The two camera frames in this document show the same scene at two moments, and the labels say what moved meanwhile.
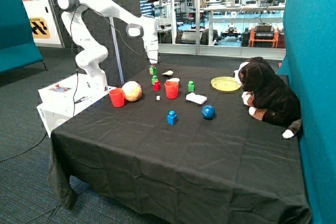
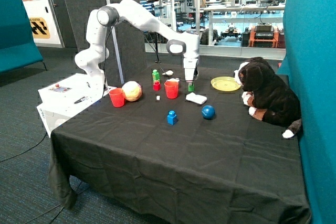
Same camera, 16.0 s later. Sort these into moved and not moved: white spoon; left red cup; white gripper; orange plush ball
Moved: white gripper
Not moved: orange plush ball; left red cup; white spoon
